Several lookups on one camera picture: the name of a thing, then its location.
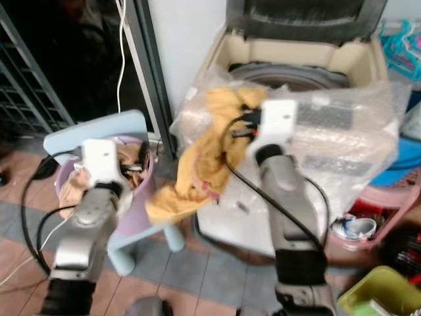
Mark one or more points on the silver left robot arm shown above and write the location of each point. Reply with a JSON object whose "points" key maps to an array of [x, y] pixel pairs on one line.
{"points": [[82, 230]]}

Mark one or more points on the dark door frame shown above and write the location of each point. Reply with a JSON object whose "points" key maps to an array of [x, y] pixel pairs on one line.
{"points": [[148, 66]]}

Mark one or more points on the blue plastic basin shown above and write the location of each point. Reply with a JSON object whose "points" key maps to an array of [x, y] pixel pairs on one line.
{"points": [[398, 168]]}

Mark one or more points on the pink clothes pile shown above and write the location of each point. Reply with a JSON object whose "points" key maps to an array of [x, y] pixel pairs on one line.
{"points": [[72, 191]]}

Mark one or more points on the pink plastic basin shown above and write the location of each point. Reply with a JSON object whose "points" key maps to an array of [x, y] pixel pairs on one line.
{"points": [[378, 204]]}

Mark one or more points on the white cup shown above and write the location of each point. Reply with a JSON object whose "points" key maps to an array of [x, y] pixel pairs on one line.
{"points": [[356, 228]]}

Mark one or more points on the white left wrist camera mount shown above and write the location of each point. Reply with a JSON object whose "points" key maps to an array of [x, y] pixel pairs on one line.
{"points": [[102, 161]]}

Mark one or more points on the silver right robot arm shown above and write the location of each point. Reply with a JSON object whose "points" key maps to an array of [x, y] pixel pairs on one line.
{"points": [[293, 210]]}

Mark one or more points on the dark washing machine lid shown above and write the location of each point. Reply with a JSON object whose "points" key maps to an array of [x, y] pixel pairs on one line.
{"points": [[306, 18]]}

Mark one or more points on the black slipper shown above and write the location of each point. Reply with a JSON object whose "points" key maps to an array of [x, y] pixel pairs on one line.
{"points": [[45, 168]]}

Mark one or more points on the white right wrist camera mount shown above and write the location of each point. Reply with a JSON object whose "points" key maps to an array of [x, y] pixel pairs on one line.
{"points": [[279, 122]]}

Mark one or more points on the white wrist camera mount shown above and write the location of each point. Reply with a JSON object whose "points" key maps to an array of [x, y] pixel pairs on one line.
{"points": [[279, 122], [102, 161]]}

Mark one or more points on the purple laundry basket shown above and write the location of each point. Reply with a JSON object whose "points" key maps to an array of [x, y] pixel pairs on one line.
{"points": [[69, 172]]}

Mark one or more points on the grey robot leg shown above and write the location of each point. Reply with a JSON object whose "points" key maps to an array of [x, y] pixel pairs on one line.
{"points": [[148, 308]]}

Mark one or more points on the light blue plastic chair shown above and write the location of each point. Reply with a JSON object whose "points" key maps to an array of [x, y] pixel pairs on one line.
{"points": [[92, 128]]}

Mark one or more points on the dark metal gate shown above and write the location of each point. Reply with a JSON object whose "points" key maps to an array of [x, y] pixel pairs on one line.
{"points": [[23, 92]]}

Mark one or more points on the yellow cloth garment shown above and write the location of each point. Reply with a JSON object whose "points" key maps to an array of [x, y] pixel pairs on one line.
{"points": [[200, 158]]}

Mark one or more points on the green plastic bin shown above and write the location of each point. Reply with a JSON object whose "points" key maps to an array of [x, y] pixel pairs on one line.
{"points": [[381, 293]]}

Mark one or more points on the teal clothes hangers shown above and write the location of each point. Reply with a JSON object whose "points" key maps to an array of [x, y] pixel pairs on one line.
{"points": [[401, 46]]}

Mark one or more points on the beige top-load washing machine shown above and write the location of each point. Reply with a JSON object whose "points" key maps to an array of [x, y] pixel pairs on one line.
{"points": [[270, 62]]}

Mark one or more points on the clear bubble wrap cover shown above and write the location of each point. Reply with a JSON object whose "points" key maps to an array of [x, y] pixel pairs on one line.
{"points": [[348, 138]]}

